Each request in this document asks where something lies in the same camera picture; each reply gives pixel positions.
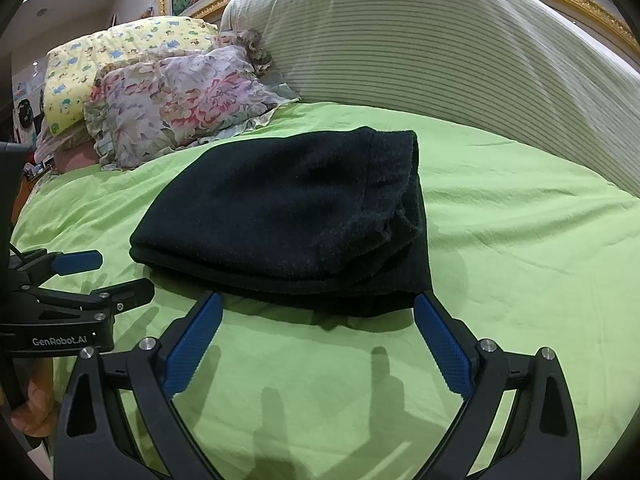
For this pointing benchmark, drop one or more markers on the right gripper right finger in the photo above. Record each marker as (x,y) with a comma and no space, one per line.
(540,439)

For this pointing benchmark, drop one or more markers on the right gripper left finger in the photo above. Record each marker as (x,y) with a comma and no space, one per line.
(94,439)

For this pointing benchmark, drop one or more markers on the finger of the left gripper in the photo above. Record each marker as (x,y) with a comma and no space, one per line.
(38,302)
(39,265)

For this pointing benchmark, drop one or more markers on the black pants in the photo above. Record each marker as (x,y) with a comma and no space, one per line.
(332,221)

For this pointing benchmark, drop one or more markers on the person's left hand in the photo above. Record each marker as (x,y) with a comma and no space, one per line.
(37,416)

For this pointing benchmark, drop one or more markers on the light green bed sheet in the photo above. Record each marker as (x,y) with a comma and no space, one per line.
(526,248)

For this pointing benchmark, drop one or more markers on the floral pink pillow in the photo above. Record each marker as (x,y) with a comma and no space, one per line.
(166,100)

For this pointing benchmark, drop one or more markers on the yellow patterned pillow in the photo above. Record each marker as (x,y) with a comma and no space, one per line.
(72,67)

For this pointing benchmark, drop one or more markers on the striped white headboard cushion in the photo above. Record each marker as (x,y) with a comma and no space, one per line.
(545,83)

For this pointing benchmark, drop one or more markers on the black left camera box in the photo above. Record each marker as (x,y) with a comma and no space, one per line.
(12,161)

